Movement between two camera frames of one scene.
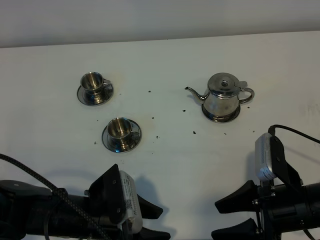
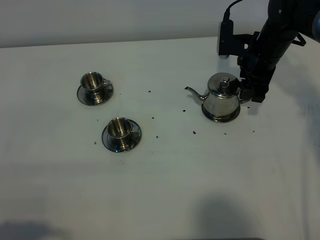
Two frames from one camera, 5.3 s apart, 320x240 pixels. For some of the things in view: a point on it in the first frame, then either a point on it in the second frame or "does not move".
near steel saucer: (135, 140) does not move
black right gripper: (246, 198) to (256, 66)
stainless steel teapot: (225, 93) does not move
